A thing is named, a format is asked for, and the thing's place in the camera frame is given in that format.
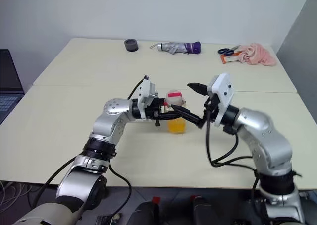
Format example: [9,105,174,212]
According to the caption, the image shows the dark laptop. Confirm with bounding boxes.
[0,49,25,125]

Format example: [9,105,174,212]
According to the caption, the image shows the dark rounded shape red tab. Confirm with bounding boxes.
[189,195,225,225]
[129,196,162,225]

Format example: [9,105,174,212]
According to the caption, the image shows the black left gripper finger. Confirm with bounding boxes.
[159,112,185,120]

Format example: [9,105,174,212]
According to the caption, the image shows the clear bottle with orange drink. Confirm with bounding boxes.
[162,90,188,136]

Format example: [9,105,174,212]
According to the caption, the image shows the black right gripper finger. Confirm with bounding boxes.
[171,103,210,129]
[187,82,209,96]

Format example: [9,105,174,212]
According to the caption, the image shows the folded silver purple umbrella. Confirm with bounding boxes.
[149,41,202,55]

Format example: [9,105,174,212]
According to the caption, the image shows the white floor cables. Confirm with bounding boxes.
[0,181,33,211]

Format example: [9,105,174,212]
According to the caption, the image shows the pink cloth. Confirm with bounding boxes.
[237,42,277,67]

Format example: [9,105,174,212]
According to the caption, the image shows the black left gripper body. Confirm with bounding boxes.
[145,97,166,128]

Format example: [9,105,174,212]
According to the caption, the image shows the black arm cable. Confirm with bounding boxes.
[31,74,151,221]
[204,108,261,225]

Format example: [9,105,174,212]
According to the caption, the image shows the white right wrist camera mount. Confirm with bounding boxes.
[207,73,235,128]

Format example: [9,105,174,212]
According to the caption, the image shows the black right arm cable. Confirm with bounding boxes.
[204,108,261,225]

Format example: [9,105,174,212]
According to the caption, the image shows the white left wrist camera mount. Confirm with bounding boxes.
[137,76,159,119]

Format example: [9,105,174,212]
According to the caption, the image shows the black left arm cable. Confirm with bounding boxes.
[31,74,151,221]

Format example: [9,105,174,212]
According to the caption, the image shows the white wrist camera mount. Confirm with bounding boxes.
[207,73,235,128]
[137,76,159,119]

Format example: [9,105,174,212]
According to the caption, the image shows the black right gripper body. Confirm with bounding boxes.
[203,94,221,123]

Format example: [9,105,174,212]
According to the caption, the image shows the small black floor device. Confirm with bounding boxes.
[96,214,122,225]

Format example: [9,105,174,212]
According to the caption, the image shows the orange framed flat item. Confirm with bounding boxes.
[220,51,242,64]

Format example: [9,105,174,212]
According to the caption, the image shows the blue handled scissors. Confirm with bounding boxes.
[217,44,242,56]

